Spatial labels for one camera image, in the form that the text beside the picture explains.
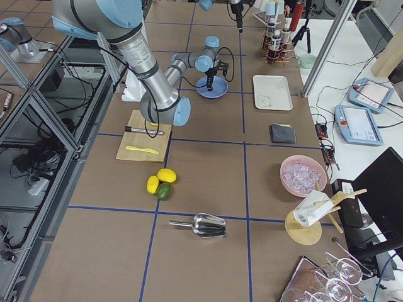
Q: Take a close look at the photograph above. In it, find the blue teach pendant far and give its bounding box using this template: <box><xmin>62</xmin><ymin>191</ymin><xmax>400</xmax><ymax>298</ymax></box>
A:
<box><xmin>348</xmin><ymin>77</ymin><xmax>394</xmax><ymax>113</ymax></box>

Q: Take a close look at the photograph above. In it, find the green lime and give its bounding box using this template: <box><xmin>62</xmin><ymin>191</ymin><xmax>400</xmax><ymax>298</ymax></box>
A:
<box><xmin>156</xmin><ymin>182</ymin><xmax>172</xmax><ymax>200</ymax></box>

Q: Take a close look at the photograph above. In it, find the grey folded cloth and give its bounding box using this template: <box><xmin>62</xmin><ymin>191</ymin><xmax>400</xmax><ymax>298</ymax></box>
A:
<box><xmin>269</xmin><ymin>123</ymin><xmax>296</xmax><ymax>143</ymax></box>

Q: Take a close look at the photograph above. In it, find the tea bottle back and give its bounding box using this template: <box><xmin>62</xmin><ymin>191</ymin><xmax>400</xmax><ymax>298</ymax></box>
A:
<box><xmin>266</xmin><ymin>18</ymin><xmax>276</xmax><ymax>43</ymax></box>

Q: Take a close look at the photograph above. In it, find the black monitor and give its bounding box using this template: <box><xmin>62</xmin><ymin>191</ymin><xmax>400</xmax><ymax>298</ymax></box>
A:
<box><xmin>332</xmin><ymin>147</ymin><xmax>402</xmax><ymax>268</ymax></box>

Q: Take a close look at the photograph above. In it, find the yellow plastic knife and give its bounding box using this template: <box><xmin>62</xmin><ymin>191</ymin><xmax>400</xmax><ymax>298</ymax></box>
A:
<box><xmin>125</xmin><ymin>145</ymin><xmax>159</xmax><ymax>155</ymax></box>

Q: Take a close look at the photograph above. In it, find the wooden cutting board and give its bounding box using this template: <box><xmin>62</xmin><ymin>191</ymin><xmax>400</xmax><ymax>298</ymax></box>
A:
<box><xmin>116</xmin><ymin>110</ymin><xmax>172</xmax><ymax>163</ymax></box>

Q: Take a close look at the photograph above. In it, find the red cylinder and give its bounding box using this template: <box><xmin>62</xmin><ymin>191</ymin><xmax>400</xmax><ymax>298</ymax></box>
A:
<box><xmin>290</xmin><ymin>1</ymin><xmax>304</xmax><ymax>32</ymax></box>

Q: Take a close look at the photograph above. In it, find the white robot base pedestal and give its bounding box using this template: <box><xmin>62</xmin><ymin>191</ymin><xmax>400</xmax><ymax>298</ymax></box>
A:
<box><xmin>122</xmin><ymin>70</ymin><xmax>147</xmax><ymax>102</ymax></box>

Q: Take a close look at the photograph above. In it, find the steel ice scoop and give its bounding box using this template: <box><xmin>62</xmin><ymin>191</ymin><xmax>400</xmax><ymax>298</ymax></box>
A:
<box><xmin>169</xmin><ymin>213</ymin><xmax>227</xmax><ymax>238</ymax></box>

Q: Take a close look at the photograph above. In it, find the cream bear tray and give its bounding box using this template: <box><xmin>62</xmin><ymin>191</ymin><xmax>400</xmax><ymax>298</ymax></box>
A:
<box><xmin>253</xmin><ymin>75</ymin><xmax>293</xmax><ymax>111</ymax></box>

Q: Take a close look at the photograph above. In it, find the blue teach pendant near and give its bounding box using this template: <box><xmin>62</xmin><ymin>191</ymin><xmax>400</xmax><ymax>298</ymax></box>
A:
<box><xmin>334</xmin><ymin>105</ymin><xmax>383</xmax><ymax>146</ymax></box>

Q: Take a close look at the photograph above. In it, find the wooden cup stand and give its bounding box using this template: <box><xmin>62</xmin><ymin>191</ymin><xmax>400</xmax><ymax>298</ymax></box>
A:
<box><xmin>285</xmin><ymin>189</ymin><xmax>367</xmax><ymax>245</ymax></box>

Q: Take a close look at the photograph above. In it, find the blue teach pendant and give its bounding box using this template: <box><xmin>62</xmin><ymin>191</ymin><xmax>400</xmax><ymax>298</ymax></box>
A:
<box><xmin>348</xmin><ymin>77</ymin><xmax>394</xmax><ymax>113</ymax></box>
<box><xmin>334</xmin><ymin>105</ymin><xmax>383</xmax><ymax>146</ymax></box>

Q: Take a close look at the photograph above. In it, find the large yellow lemon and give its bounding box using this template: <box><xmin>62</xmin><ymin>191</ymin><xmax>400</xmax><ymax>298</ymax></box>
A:
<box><xmin>156</xmin><ymin>168</ymin><xmax>177</xmax><ymax>183</ymax></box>

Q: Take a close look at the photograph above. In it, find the tea bottle middle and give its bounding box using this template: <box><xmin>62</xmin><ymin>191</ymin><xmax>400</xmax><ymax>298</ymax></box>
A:
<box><xmin>270</xmin><ymin>30</ymin><xmax>281</xmax><ymax>52</ymax></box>

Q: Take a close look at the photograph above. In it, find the tea bottle left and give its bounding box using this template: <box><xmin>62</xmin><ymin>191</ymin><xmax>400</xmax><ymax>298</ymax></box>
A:
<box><xmin>281</xmin><ymin>28</ymin><xmax>290</xmax><ymax>50</ymax></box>

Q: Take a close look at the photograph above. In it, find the copper wire bottle rack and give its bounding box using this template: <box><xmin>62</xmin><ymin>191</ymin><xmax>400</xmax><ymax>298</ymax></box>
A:
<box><xmin>261</xmin><ymin>18</ymin><xmax>294</xmax><ymax>64</ymax></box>

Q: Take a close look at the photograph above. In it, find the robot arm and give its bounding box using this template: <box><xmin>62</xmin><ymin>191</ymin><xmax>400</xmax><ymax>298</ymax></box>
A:
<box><xmin>52</xmin><ymin>0</ymin><xmax>220</xmax><ymax>126</ymax></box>
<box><xmin>197</xmin><ymin>0</ymin><xmax>254</xmax><ymax>33</ymax></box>

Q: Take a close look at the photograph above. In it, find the black camera tripod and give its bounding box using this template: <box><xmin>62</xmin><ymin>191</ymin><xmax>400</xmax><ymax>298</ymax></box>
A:
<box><xmin>292</xmin><ymin>0</ymin><xmax>314</xmax><ymax>53</ymax></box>

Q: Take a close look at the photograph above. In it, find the green bowl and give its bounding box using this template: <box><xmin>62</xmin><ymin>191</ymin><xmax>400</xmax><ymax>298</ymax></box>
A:
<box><xmin>299</xmin><ymin>53</ymin><xmax>317</xmax><ymax>69</ymax></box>

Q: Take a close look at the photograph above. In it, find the wine glass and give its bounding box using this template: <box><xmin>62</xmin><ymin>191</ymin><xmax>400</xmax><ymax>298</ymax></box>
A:
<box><xmin>324</xmin><ymin>252</ymin><xmax>363</xmax><ymax>285</ymax></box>

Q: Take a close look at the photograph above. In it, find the tea bottle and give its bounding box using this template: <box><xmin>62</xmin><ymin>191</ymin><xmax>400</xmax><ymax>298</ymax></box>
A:
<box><xmin>266</xmin><ymin>18</ymin><xmax>276</xmax><ymax>43</ymax></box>
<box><xmin>281</xmin><ymin>28</ymin><xmax>290</xmax><ymax>50</ymax></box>
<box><xmin>270</xmin><ymin>30</ymin><xmax>281</xmax><ymax>52</ymax></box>

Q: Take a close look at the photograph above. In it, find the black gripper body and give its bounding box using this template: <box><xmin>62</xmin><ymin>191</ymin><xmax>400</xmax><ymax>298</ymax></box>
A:
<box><xmin>228</xmin><ymin>0</ymin><xmax>252</xmax><ymax>19</ymax></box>
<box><xmin>205</xmin><ymin>60</ymin><xmax>229</xmax><ymax>77</ymax></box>

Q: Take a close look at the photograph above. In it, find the pink bowl of ice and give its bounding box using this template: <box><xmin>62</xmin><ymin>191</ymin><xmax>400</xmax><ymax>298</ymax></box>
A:
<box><xmin>280</xmin><ymin>155</ymin><xmax>327</xmax><ymax>197</ymax></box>

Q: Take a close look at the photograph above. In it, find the white paper carton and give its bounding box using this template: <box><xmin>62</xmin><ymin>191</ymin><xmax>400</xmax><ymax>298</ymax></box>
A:
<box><xmin>293</xmin><ymin>190</ymin><xmax>334</xmax><ymax>227</ymax></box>

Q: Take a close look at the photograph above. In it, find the steel cylinder muddler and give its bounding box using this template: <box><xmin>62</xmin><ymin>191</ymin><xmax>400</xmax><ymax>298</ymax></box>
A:
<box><xmin>124</xmin><ymin>126</ymin><xmax>164</xmax><ymax>135</ymax></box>

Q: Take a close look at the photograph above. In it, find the blue plate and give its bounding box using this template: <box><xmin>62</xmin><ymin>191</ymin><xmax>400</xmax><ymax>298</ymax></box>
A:
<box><xmin>196</xmin><ymin>76</ymin><xmax>228</xmax><ymax>99</ymax></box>

